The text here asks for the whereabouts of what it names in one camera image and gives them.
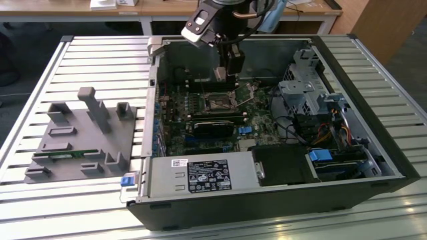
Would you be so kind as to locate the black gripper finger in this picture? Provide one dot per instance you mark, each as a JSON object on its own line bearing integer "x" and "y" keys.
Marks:
{"x": 238, "y": 63}
{"x": 223, "y": 55}

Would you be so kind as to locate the silver square CPU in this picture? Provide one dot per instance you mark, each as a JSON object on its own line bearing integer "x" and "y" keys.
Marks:
{"x": 221, "y": 74}

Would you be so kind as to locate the black RAM slot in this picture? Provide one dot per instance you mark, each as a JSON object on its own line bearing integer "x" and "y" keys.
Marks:
{"x": 210, "y": 84}
{"x": 217, "y": 115}
{"x": 214, "y": 88}
{"x": 217, "y": 118}

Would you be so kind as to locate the black CPU socket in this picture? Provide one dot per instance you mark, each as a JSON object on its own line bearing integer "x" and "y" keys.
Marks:
{"x": 218, "y": 102}

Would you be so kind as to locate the pale blue teach pendant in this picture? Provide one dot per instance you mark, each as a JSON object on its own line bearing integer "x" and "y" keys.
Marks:
{"x": 274, "y": 20}

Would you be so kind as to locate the grey metal drive cage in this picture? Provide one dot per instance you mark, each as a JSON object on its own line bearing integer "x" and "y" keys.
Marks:
{"x": 294, "y": 90}

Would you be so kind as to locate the green motherboard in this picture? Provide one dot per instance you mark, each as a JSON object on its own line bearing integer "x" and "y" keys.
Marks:
{"x": 261, "y": 120}

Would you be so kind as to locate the white paper sheet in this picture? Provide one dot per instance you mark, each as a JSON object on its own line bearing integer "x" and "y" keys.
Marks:
{"x": 310, "y": 3}

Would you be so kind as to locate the blue board connector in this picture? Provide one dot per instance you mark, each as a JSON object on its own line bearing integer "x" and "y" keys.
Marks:
{"x": 245, "y": 130}

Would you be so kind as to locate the black graphics card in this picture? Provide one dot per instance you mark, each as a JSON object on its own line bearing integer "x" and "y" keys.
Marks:
{"x": 214, "y": 128}

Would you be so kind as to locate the white box with dark print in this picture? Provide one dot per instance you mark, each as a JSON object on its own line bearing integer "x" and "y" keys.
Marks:
{"x": 129, "y": 2}

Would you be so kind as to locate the silver chipset heatsink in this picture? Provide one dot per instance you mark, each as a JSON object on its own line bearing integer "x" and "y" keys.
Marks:
{"x": 249, "y": 142}

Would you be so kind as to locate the hard disk in blue carrier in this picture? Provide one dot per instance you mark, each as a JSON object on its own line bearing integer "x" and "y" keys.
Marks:
{"x": 321, "y": 155}

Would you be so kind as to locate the wooden cabinet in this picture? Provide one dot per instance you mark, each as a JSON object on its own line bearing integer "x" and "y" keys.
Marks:
{"x": 383, "y": 25}

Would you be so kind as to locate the grey power supply unit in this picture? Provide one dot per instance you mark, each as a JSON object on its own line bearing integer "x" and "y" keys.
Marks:
{"x": 167, "y": 175}

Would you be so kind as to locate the grey parts rack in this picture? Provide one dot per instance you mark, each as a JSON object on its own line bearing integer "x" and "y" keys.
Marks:
{"x": 83, "y": 140}

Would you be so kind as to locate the wooden desk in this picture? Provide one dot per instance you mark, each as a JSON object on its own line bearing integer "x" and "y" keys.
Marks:
{"x": 50, "y": 11}

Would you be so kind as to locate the blue case latch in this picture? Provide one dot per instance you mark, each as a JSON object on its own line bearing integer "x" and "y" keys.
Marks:
{"x": 127, "y": 181}

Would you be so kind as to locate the green RAM stick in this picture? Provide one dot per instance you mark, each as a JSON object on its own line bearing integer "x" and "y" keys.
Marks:
{"x": 78, "y": 153}

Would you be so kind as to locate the black open PC case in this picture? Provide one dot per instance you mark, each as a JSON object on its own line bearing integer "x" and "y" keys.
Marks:
{"x": 234, "y": 212}

